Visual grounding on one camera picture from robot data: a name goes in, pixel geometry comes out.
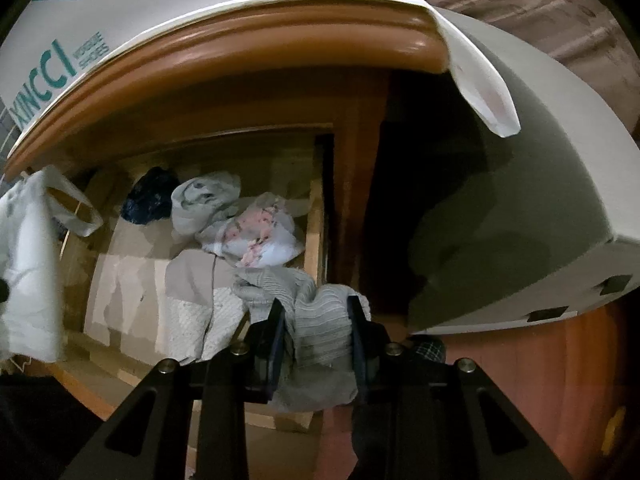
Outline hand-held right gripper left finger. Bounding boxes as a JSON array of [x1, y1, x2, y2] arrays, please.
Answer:
[[65, 297, 288, 480]]

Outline grey ribbed underwear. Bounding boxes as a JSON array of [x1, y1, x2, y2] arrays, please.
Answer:
[[232, 265, 374, 414]]

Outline grey green rolled sock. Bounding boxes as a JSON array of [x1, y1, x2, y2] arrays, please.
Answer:
[[170, 170, 242, 242]]

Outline white shoe box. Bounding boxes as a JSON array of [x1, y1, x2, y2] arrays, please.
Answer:
[[0, 0, 307, 134]]

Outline white mesh cloth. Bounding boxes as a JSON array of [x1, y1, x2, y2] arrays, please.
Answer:
[[164, 287, 252, 367]]

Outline brown wooden nightstand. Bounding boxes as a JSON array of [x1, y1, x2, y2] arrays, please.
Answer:
[[2, 6, 449, 333]]

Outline white floral underwear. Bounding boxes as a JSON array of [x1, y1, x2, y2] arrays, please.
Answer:
[[196, 192, 306, 269]]

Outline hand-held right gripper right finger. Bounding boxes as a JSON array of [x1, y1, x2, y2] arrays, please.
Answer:
[[347, 295, 571, 480]]

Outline plaid slipper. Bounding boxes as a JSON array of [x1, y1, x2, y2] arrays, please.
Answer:
[[400, 334, 447, 365]]

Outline pale drawer liner paper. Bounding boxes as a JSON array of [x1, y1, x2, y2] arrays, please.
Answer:
[[82, 217, 251, 357]]

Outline dark blue speckled underwear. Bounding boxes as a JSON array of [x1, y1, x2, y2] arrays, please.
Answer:
[[120, 166, 182, 225]]

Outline white garment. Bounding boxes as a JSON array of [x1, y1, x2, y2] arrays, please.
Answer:
[[0, 164, 104, 364]]

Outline person's dark trousers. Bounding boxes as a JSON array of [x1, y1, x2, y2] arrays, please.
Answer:
[[0, 360, 117, 480]]

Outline white paper cover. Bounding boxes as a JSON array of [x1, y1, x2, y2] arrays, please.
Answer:
[[100, 0, 521, 139]]

